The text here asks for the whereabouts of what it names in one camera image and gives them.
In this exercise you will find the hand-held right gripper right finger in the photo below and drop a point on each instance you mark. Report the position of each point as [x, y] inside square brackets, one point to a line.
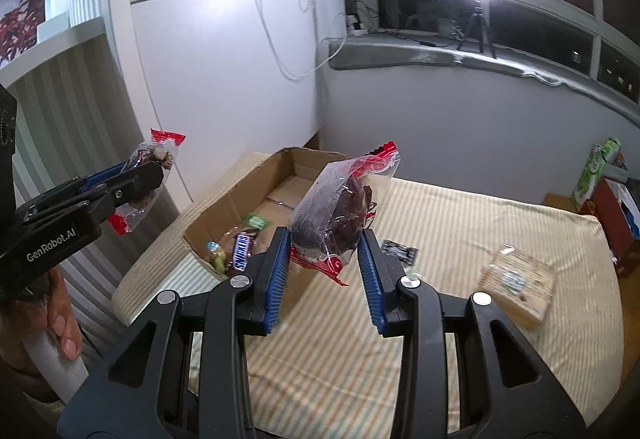
[372, 289]

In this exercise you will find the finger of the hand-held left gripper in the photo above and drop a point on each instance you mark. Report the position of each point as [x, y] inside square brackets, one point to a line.
[140, 184]
[107, 176]

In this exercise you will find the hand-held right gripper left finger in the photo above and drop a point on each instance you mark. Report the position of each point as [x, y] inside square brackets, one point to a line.
[279, 279]

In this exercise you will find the brown chocolate bar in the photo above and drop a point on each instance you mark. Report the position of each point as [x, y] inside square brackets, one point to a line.
[242, 251]

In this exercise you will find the small clear red-edged snack bag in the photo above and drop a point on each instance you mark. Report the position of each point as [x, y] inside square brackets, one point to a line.
[167, 144]

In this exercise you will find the green snack packet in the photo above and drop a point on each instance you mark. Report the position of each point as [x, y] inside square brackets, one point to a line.
[255, 221]

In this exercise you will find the round green candy pack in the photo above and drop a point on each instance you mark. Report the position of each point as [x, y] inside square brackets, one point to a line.
[216, 256]

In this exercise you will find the cardboard box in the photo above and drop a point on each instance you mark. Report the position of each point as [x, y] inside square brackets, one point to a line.
[225, 204]

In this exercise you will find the large clear red-edged snack bag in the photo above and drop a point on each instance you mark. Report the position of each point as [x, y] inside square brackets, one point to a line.
[340, 204]

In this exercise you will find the person's left hand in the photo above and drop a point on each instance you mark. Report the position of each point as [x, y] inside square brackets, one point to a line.
[62, 319]

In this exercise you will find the striped beige blanket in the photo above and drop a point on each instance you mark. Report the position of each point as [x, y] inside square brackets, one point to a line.
[450, 229]

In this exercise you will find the large clear-wrapped biscuit pack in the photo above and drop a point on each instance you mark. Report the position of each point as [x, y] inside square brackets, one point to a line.
[520, 289]

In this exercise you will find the green shopping bag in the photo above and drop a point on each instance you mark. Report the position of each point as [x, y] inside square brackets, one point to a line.
[590, 179]

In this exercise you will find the red storage box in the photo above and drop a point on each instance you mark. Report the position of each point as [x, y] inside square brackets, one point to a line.
[607, 214]

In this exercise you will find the white power strip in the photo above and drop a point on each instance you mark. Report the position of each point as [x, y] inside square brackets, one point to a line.
[355, 25]

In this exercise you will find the black tripod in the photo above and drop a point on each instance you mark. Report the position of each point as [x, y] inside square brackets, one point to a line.
[477, 21]

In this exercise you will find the white-framed window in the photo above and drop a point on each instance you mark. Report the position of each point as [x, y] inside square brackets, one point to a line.
[550, 34]

